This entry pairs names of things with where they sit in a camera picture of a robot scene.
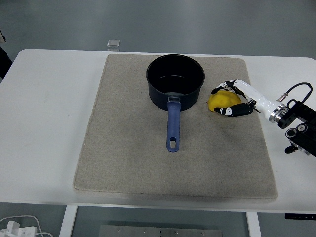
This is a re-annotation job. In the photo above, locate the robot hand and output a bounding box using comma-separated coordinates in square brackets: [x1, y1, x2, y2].
[211, 79, 280, 119]

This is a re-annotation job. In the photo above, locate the black table control panel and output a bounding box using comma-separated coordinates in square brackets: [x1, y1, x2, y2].
[284, 213, 312, 220]

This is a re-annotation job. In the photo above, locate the white table leg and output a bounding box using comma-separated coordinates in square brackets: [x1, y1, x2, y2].
[246, 211, 262, 237]
[59, 205, 79, 237]

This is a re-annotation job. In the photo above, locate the beige felt mat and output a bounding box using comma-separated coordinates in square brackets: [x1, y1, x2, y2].
[73, 53, 279, 203]

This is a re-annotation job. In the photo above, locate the grey metal plate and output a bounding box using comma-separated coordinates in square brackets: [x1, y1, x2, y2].
[98, 225, 224, 237]

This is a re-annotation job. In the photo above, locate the person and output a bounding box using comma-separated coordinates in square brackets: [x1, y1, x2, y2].
[0, 28, 13, 79]

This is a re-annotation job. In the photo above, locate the white power strip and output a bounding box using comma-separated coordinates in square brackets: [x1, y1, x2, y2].
[0, 221, 38, 237]

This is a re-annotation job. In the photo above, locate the blue pot with handle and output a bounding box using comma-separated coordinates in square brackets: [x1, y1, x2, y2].
[146, 54, 205, 152]

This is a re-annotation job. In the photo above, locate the white cable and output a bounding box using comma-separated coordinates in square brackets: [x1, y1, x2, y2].
[0, 215, 54, 237]

